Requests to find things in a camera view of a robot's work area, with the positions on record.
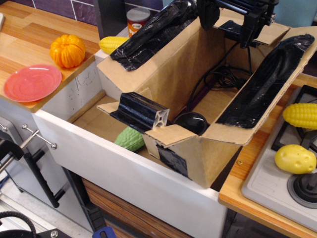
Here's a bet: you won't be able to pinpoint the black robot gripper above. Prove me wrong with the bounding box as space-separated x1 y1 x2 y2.
197 0 276 49

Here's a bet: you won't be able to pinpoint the cardboard box with black tape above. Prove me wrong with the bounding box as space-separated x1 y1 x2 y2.
98 10 317 188

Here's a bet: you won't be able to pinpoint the orange can with grey lid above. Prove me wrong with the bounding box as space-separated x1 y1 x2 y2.
126 7 151 37

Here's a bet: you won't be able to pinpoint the black bowl in box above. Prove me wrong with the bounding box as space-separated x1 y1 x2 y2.
173 112 210 135

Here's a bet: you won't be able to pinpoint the yellow toy corn right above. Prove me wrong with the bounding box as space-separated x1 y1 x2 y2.
282 103 317 129

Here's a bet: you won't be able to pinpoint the yellow toy corn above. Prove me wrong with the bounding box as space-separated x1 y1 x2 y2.
282 103 317 129
99 36 129 55

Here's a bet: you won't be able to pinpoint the yellow toy corn left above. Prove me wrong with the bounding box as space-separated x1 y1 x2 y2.
99 36 129 55

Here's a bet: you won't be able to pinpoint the yellow toy potato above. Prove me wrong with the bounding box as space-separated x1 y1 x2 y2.
274 144 317 175

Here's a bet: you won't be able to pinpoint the green toy bitter gourd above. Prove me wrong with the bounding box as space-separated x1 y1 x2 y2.
114 127 145 152

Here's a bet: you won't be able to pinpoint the orange plastic pumpkin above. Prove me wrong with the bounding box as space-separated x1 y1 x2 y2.
50 34 86 68

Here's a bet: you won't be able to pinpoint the white toy stove top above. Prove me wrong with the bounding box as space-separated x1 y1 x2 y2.
241 84 317 233

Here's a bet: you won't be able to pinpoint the black stove knob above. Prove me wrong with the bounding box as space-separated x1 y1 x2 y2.
287 173 317 209

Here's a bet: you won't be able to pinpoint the white toy sink basin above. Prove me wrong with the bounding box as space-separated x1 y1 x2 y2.
32 26 228 238

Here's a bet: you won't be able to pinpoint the pink plastic plate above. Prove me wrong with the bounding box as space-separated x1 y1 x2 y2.
3 64 62 103

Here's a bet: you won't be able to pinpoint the black cables in box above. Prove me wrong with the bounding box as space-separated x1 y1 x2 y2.
186 41 253 114

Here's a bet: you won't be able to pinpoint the blue clamp handle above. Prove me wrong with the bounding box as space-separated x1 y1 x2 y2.
92 227 117 238

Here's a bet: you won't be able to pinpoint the black oven door handle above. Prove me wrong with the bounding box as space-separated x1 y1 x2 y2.
23 149 65 208

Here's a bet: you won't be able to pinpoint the metal clamp with black handle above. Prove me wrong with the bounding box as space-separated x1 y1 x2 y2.
0 123 58 174

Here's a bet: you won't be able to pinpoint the black cable bottom left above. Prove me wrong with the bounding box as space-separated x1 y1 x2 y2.
0 211 37 238

